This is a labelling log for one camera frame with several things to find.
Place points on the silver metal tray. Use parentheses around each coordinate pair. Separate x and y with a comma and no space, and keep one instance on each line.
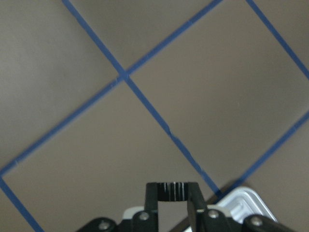
(241,203)

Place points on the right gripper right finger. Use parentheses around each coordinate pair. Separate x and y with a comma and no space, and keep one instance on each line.
(196,205)

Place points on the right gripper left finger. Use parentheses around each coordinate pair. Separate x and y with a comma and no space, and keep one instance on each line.
(151,198)

